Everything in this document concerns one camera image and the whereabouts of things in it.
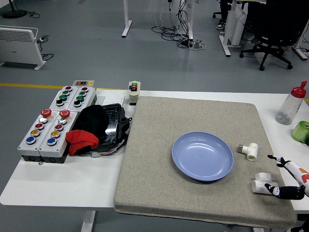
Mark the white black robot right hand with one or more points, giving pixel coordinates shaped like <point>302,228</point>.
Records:
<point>295,170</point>

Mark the large white tee pipe fitting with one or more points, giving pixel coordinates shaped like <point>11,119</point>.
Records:
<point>260,184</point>

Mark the small white tee pipe fitting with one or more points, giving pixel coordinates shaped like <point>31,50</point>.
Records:
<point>251,151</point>

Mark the blue round plate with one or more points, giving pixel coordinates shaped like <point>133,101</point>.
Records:
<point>201,157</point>

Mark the green roll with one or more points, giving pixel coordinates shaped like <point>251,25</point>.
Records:
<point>300,131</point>

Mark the clear bottle with red cap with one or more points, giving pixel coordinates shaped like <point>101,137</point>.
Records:
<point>289,106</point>

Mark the grey-brown mat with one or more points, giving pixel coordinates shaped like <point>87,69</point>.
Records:
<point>154,169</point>

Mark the black office chair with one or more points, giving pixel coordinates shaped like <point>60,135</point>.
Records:
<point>275,24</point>

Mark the person's leg with shoe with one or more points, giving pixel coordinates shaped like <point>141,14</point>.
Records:
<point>221,23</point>

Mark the white desk leg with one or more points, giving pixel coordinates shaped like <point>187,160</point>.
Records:
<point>190,21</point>
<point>127,23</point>

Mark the black glossy pedal device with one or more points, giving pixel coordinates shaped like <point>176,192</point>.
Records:
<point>114,125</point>

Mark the white paper sheet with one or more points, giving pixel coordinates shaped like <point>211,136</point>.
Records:
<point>113,99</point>

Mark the black cloth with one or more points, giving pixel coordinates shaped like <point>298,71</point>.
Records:
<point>93,120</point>

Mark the red cloth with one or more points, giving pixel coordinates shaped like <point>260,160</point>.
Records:
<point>80,141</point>

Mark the grey box with green buttons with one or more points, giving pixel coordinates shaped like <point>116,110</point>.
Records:
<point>83,96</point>
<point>61,97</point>

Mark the white table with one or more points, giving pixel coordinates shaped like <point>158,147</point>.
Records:
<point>60,183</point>

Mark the grey box with emergency stop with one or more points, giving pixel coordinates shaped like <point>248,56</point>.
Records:
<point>36,135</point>
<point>56,139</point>

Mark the white panel heater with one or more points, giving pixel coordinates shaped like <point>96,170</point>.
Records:
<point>18,47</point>

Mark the black floor stand base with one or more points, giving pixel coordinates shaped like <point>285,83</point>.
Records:
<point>14,13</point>

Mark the white desk frame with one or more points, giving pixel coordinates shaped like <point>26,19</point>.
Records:
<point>235,26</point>

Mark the beige switch with green button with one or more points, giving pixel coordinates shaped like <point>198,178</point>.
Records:
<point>134,93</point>

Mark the small grey switch box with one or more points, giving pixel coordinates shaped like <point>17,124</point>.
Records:
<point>83,83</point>

